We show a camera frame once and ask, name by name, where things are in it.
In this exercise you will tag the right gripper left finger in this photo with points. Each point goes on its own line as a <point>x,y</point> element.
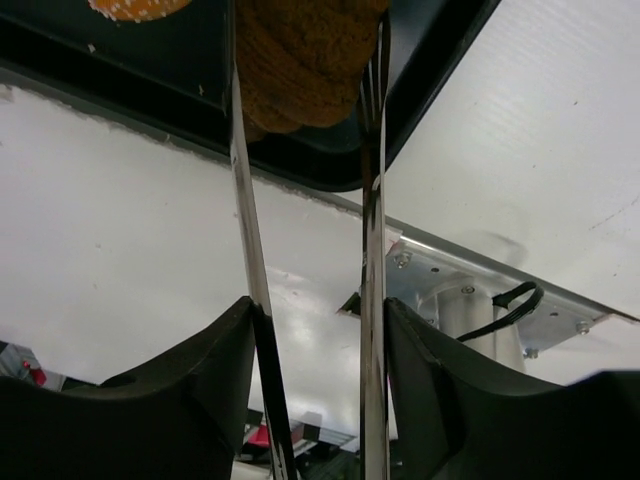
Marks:
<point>179,415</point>

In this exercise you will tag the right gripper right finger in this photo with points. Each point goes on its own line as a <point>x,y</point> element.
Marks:
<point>462,415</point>

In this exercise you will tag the silver metal tongs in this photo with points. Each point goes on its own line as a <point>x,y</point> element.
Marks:
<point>373,390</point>

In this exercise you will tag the brown chocolate croissant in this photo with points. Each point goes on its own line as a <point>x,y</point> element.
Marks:
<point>300,62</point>

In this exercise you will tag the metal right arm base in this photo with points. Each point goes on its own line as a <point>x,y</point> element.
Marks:
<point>560,337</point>

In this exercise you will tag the black plastic tray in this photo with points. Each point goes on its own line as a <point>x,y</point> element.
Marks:
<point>168,77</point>

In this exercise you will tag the orange round bun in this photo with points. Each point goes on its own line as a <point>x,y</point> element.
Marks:
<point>137,11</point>

